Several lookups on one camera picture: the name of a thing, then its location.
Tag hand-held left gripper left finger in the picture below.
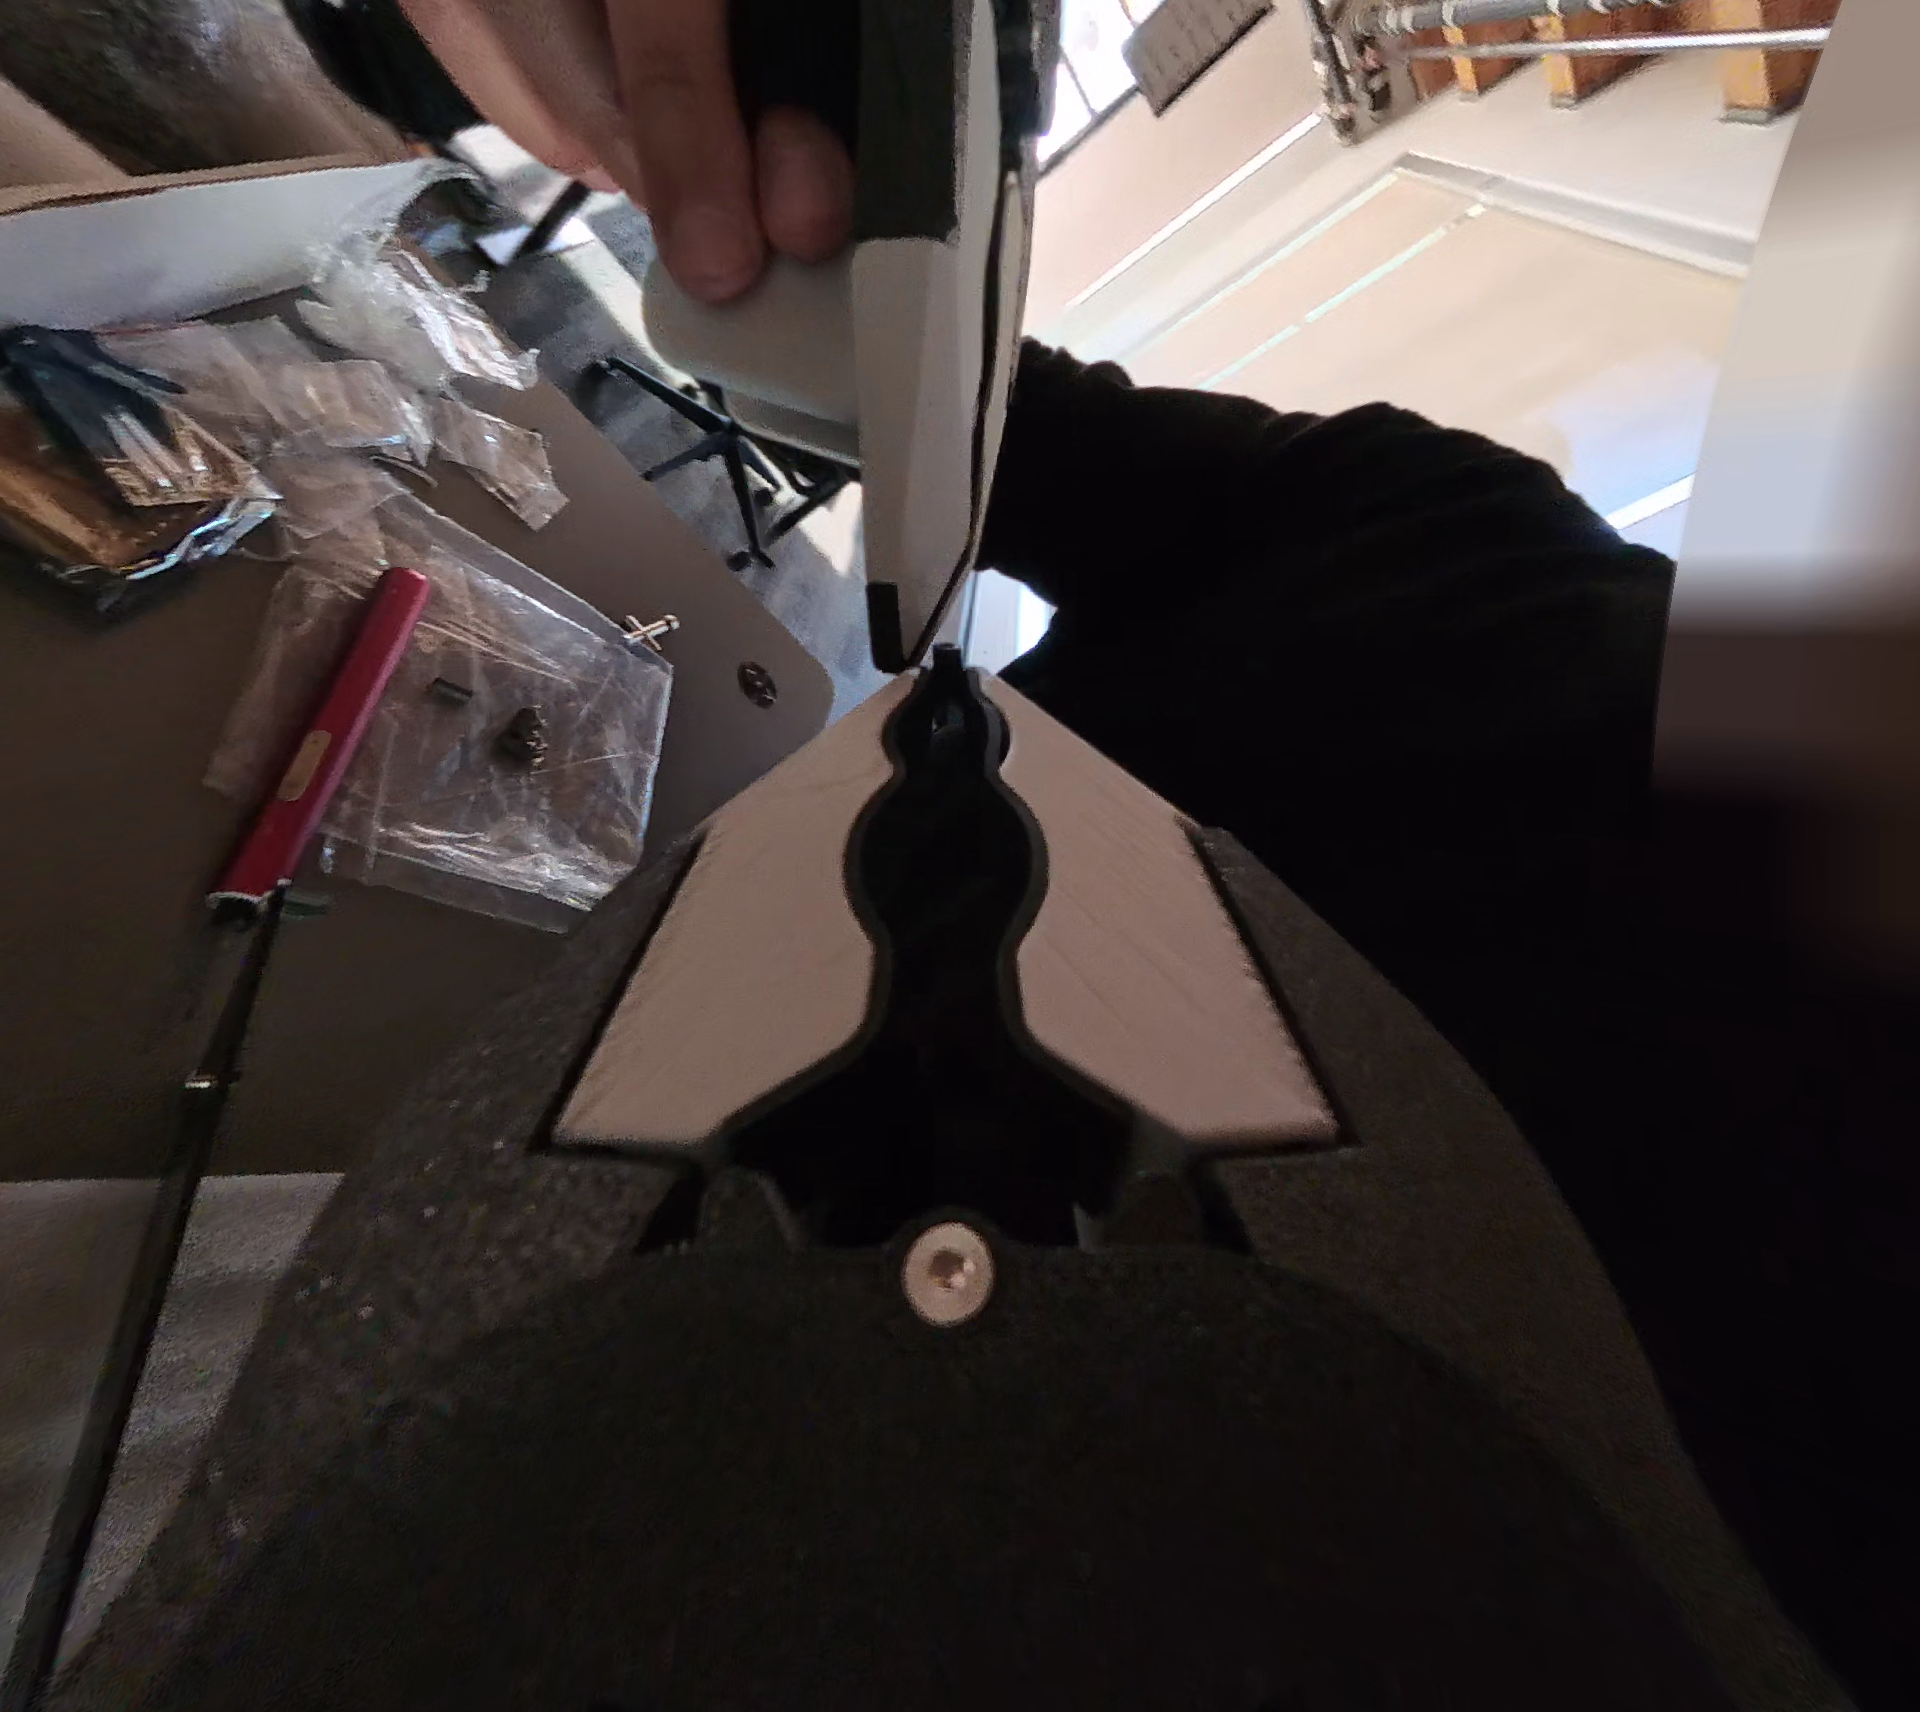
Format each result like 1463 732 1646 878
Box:
548 671 940 1148

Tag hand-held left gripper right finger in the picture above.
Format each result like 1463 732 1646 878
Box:
975 674 1342 1148

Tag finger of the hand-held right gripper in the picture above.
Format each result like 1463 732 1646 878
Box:
860 232 1003 675
922 164 1043 671

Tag blue hobby robot arm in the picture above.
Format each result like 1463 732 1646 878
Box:
0 885 297 1712

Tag hanging grey board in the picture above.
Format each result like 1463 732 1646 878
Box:
1121 0 1282 121

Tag large clear zip bag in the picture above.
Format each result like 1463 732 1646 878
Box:
201 488 680 945

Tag red screwdriver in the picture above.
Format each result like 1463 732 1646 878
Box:
203 565 437 916

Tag pile of clear parts bags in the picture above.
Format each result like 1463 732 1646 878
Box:
282 221 575 531

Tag thin metal ceiling rod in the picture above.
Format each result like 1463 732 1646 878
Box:
1392 22 1843 67

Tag orange cardboard box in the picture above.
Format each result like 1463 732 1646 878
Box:
0 150 500 329

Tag silver foil bag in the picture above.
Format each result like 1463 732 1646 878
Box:
0 321 282 615

